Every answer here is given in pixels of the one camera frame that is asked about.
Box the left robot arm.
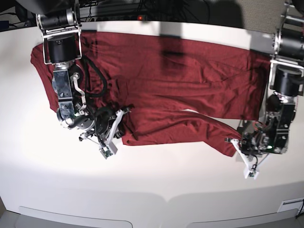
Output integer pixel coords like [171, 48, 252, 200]
[225, 0, 304, 179]

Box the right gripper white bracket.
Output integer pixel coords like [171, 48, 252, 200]
[78, 107, 133, 155]

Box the dark red long-sleeve shirt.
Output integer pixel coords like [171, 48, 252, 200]
[30, 30, 271, 159]

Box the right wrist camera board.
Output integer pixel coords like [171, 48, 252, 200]
[99, 146, 114, 159]

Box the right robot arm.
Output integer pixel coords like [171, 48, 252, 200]
[34, 0, 130, 158]

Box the black power strip red light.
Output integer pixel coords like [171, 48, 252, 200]
[89, 15, 145, 22]

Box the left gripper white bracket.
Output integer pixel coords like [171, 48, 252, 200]
[225, 138, 271, 178]

